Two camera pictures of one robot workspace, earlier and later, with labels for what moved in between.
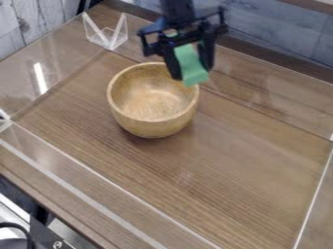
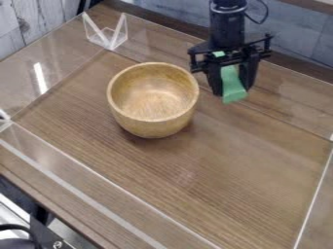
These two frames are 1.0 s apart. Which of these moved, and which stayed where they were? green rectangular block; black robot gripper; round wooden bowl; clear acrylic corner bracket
Moved: green rectangular block; black robot gripper
Stayed: clear acrylic corner bracket; round wooden bowl
